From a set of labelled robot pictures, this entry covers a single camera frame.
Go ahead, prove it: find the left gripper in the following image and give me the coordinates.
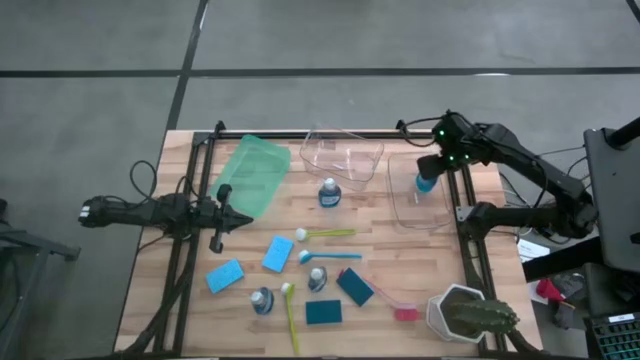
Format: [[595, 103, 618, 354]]
[[192, 183, 255, 255]]

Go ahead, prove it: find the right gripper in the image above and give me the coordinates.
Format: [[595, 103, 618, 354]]
[[417, 110, 481, 180]]

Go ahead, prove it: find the blue dish soap bottle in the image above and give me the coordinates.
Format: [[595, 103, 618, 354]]
[[307, 266, 329, 293], [318, 177, 343, 209], [414, 172, 440, 195], [249, 286, 275, 316]]

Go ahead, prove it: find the blue scrub sponge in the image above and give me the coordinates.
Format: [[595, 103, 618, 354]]
[[305, 299, 344, 326], [261, 234, 295, 274], [335, 267, 376, 308], [205, 257, 246, 295]]

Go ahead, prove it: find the yellow-green dish brush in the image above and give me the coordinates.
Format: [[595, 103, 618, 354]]
[[279, 282, 301, 356], [294, 227, 358, 243]]

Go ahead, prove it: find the blue dish brush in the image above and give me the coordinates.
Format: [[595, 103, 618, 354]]
[[298, 249, 363, 265]]

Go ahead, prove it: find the red dish brush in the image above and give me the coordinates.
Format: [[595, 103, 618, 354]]
[[338, 268, 421, 322]]

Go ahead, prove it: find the clear plastic bin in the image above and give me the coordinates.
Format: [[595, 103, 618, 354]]
[[387, 151, 454, 232], [298, 124, 385, 193]]

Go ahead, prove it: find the green translucent plastic bin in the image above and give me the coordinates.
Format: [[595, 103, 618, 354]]
[[209, 133, 293, 219]]

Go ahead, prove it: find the white paper sheet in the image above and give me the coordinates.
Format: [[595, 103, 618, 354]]
[[517, 238, 551, 263]]

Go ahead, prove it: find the white faceted planter pot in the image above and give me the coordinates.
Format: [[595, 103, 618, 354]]
[[425, 283, 494, 345]]

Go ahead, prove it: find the green cactus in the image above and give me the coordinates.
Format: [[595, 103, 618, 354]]
[[444, 298, 521, 336]]

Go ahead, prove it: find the black stand beam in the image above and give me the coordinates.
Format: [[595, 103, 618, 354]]
[[522, 236, 606, 282]]

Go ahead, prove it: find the red cloth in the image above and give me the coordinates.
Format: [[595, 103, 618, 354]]
[[535, 278, 566, 303]]

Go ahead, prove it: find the grey cloth bundle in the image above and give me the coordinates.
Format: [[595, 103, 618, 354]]
[[549, 272, 587, 329]]

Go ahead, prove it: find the grey metal cabinet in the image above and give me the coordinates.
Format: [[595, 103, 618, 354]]
[[583, 127, 640, 274]]

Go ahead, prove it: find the grey metal stand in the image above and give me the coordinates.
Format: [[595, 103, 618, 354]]
[[0, 198, 81, 360]]

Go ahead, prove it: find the black pole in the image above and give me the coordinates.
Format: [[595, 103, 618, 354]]
[[606, 117, 640, 150]]

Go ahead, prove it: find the backlit computer keyboard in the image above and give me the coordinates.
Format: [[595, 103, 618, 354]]
[[583, 312, 640, 360]]

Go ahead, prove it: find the black aluminium table frame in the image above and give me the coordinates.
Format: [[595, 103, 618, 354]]
[[113, 118, 544, 360]]

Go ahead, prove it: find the thin black floor cable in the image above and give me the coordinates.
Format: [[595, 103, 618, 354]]
[[538, 146, 586, 157]]

